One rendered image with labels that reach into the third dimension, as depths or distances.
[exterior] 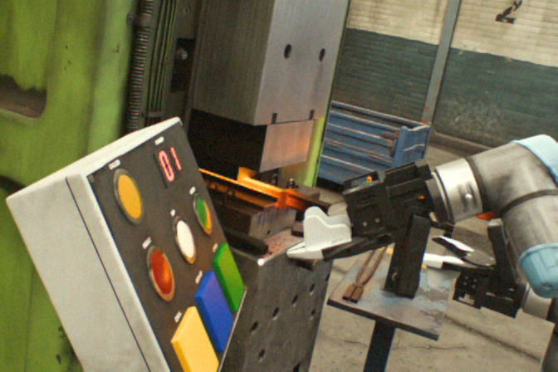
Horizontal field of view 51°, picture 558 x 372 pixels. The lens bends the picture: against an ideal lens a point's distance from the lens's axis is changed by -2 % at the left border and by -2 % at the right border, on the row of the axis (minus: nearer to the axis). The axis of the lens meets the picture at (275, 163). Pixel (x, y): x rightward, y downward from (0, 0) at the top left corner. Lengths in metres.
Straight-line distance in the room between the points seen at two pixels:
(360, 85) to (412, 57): 0.99
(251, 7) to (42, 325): 0.67
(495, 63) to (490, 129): 0.94
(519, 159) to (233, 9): 0.58
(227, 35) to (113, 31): 0.24
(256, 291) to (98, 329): 0.61
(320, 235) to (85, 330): 0.33
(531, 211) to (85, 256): 0.49
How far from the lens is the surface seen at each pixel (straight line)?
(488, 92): 8.91
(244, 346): 1.21
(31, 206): 0.56
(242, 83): 1.08
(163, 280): 0.61
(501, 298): 1.14
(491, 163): 0.76
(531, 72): 8.77
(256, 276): 1.14
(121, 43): 0.97
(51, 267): 0.57
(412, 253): 0.77
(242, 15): 1.09
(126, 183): 0.60
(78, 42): 0.97
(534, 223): 0.73
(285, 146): 1.20
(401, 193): 0.76
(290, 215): 1.31
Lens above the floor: 1.35
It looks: 13 degrees down
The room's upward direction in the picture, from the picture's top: 10 degrees clockwise
